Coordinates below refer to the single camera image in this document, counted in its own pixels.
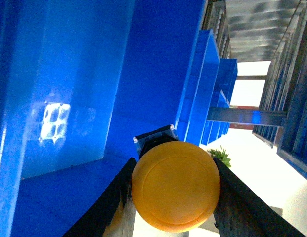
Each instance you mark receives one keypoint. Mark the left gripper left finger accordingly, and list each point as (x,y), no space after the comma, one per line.
(113,214)

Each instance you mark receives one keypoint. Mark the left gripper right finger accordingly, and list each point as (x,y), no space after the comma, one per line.
(241,213)

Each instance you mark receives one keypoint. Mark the yellow mushroom push button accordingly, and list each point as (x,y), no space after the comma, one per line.
(175,184)

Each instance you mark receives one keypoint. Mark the blue source bin with buttons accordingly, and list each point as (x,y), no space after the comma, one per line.
(60,63)

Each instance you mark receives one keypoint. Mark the green potted plant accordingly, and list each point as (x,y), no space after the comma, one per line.
(220,154)

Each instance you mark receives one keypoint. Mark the metal shelf crossbeam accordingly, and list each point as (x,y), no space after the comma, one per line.
(247,116)

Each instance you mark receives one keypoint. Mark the blue perforated rack upright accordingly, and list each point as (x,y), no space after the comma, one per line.
(285,92)

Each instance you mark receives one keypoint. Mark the empty blue middle bin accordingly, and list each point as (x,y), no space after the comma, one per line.
(208,66)

